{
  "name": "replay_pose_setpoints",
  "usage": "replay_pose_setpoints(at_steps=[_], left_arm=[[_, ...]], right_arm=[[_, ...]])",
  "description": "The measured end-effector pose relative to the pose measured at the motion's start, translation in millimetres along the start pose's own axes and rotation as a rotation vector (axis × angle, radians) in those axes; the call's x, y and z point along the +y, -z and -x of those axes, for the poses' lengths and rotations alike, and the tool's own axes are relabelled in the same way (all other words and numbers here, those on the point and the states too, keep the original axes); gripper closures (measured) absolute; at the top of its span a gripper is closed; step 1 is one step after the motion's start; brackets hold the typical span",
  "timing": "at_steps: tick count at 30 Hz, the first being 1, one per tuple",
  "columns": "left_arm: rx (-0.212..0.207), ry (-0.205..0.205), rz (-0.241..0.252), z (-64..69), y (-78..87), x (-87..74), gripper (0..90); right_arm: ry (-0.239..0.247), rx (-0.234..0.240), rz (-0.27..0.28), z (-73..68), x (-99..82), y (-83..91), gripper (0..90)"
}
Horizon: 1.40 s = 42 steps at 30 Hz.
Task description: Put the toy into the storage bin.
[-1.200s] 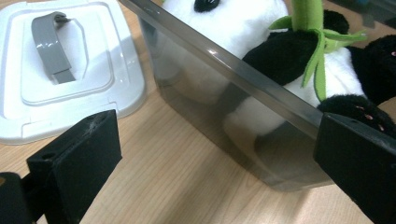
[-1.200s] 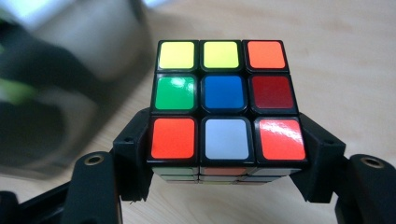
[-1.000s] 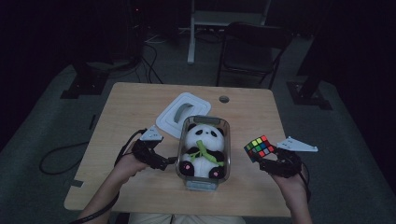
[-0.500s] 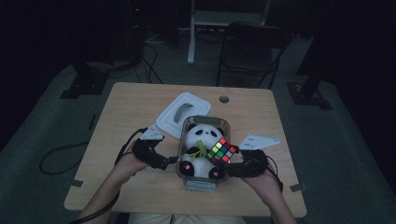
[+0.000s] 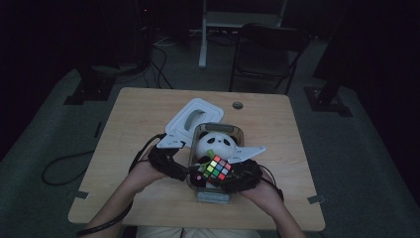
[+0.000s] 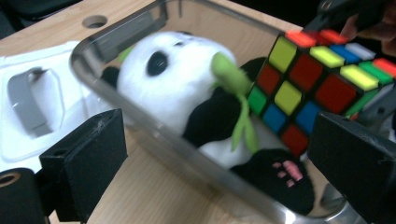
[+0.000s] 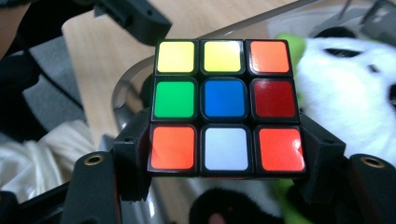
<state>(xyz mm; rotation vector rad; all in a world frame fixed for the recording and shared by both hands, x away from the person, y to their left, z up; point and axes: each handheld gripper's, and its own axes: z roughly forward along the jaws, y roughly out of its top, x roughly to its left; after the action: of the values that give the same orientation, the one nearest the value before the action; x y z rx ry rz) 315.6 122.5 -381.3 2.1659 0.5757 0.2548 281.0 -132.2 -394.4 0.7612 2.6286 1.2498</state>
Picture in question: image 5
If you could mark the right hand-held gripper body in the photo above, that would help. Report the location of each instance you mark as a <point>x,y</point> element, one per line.
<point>246,173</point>

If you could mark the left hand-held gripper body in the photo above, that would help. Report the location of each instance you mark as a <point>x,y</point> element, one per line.
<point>168,162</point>

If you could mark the clear plastic storage box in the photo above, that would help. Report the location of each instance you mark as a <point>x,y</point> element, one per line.
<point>213,195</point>

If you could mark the colourful puzzle cube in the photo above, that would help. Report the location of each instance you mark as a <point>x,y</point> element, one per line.
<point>216,170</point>

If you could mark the panda plush toy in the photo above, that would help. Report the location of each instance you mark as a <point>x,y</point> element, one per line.
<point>216,143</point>

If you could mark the person's left hand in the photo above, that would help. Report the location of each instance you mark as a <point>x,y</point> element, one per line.
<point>145,172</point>

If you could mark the person's right hand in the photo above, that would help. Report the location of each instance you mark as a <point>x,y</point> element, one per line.
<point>262,195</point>

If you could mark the person's beige trousers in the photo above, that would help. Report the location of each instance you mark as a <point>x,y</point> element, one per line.
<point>198,232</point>

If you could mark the grey tape piece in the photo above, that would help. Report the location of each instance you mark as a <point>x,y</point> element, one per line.
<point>316,199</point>
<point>81,195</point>

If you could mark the black stand base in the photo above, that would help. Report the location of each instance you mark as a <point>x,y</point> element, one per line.
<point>90,87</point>
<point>327,100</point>

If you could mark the black folding chair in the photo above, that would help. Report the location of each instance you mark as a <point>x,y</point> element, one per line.
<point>267,59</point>

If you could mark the dark equipment rack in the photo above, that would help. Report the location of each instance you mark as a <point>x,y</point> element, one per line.
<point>138,29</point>

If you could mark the white metal stand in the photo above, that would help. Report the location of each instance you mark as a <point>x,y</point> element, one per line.
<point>231,20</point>

